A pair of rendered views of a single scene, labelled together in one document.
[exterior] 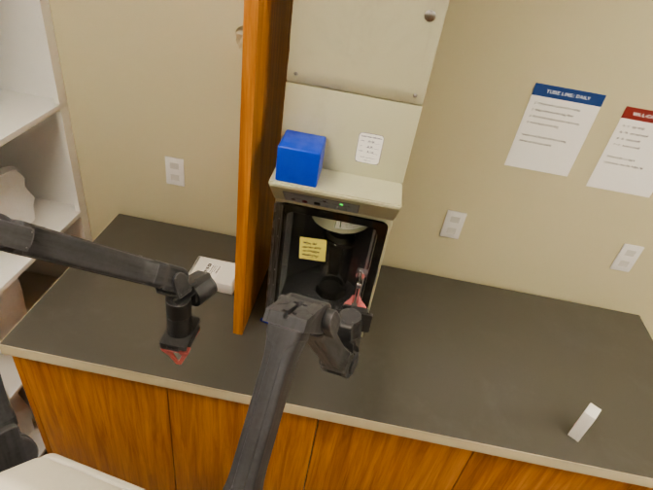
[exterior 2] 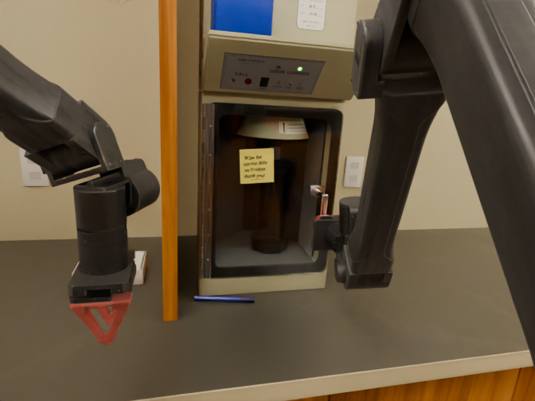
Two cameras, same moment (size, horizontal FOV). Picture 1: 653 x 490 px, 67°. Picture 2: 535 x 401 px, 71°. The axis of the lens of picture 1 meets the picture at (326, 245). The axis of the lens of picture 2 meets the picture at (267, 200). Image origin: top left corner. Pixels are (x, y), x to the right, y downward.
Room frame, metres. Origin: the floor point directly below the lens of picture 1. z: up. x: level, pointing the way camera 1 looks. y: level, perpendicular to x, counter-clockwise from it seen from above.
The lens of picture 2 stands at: (0.33, 0.24, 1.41)
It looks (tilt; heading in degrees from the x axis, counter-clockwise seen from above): 16 degrees down; 343
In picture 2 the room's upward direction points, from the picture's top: 4 degrees clockwise
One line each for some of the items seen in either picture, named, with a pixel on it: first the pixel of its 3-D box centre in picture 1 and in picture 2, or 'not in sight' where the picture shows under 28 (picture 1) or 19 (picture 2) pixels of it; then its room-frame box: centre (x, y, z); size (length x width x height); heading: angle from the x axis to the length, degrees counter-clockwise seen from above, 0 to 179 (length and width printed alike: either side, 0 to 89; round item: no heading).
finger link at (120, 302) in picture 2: (180, 347); (106, 305); (0.79, 0.31, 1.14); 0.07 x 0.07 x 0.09; 88
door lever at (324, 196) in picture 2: (357, 290); (319, 209); (1.08, -0.11, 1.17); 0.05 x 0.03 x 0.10; 177
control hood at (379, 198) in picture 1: (334, 199); (287, 69); (1.06, 0.00, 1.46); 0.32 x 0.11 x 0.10; 88
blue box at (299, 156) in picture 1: (300, 157); (240, 10); (1.07, 0.10, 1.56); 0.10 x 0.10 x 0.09; 88
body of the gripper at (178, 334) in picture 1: (180, 324); (103, 251); (0.80, 0.31, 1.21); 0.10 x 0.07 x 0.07; 178
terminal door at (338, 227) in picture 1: (323, 269); (271, 196); (1.11, 0.00, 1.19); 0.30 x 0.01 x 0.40; 87
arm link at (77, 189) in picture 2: (181, 303); (103, 204); (0.80, 0.31, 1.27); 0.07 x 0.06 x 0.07; 153
